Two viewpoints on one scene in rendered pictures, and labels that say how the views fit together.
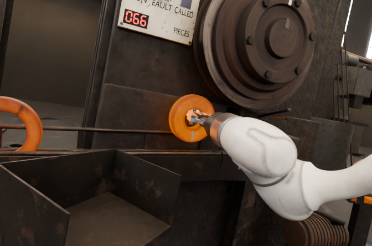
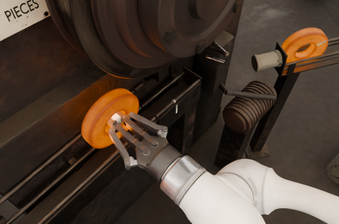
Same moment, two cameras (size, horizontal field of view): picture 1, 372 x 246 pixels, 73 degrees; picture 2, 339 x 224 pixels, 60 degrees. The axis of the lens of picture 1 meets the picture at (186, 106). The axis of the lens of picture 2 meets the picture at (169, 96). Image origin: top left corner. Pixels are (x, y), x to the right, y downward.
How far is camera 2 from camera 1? 0.64 m
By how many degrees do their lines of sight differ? 52
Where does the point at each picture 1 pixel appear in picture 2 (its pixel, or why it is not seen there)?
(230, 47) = (136, 43)
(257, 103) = not seen: hidden behind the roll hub
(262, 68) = (191, 47)
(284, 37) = not seen: outside the picture
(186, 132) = not seen: hidden behind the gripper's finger
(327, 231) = (261, 109)
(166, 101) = (64, 111)
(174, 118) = (94, 143)
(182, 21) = not seen: outside the picture
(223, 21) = (109, 9)
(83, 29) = not seen: outside the picture
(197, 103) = (113, 109)
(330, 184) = (289, 206)
